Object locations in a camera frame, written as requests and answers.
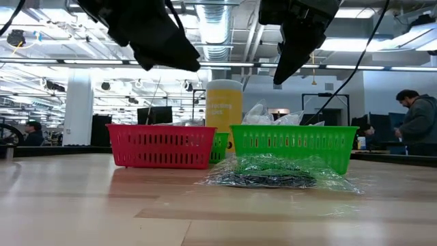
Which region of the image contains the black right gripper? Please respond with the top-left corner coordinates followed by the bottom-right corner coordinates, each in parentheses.
top-left (258, 0), bottom-right (343, 86)

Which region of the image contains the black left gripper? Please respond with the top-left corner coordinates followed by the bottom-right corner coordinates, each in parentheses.
top-left (76, 0), bottom-right (202, 73)

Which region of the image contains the yellow hanging pendant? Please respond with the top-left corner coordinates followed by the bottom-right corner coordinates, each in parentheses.
top-left (310, 51), bottom-right (318, 86)

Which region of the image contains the black computer monitor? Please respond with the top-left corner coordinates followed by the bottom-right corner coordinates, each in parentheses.
top-left (137, 106), bottom-right (173, 126)

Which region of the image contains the yellow disinfecting wipes canister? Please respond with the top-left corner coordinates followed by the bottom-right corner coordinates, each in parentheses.
top-left (205, 79), bottom-right (244, 153)

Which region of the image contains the green plastic slotted basket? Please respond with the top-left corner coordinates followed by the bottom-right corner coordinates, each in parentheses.
top-left (229, 124), bottom-right (360, 176)
top-left (209, 132), bottom-right (231, 165)

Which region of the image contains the red plastic slotted basket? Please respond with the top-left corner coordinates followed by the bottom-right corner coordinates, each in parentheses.
top-left (107, 123), bottom-right (218, 170)

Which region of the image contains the black cabinet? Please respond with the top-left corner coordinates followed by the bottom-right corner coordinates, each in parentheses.
top-left (90, 114), bottom-right (113, 147)

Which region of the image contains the white building pillar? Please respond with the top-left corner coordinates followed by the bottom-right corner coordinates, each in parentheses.
top-left (63, 68), bottom-right (94, 146)

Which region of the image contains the person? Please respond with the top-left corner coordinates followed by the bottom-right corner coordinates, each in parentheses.
top-left (394, 88), bottom-right (437, 157)
top-left (358, 123), bottom-right (380, 151)
top-left (23, 120), bottom-right (44, 147)

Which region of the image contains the black ceiling device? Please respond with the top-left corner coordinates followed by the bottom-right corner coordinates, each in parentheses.
top-left (6, 29), bottom-right (27, 48)

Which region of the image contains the black metal frame stand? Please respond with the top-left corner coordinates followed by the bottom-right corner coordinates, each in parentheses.
top-left (301, 92), bottom-right (350, 126)

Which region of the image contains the silver ribbed ventilation duct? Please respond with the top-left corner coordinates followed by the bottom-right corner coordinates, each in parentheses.
top-left (196, 0), bottom-right (235, 62)

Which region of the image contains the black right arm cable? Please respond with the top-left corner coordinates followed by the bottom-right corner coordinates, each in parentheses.
top-left (305, 0), bottom-right (391, 124)

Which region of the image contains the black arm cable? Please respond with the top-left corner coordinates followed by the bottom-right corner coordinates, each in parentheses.
top-left (0, 0), bottom-right (27, 37)
top-left (305, 0), bottom-right (391, 124)

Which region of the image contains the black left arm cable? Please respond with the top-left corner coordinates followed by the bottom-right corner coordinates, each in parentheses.
top-left (0, 0), bottom-right (27, 37)

